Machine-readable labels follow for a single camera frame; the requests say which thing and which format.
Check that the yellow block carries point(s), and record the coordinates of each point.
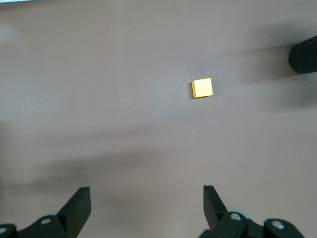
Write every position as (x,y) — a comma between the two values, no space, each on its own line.
(203,88)

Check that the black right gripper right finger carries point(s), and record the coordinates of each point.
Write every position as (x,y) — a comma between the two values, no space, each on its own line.
(215,213)

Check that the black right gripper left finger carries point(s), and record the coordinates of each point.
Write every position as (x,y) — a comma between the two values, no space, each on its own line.
(74,213)

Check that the brown table cover cloth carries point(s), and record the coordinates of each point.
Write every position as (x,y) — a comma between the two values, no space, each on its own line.
(99,99)

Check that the black ribbed cylinder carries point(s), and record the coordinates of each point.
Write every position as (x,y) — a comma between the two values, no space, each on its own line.
(304,57)

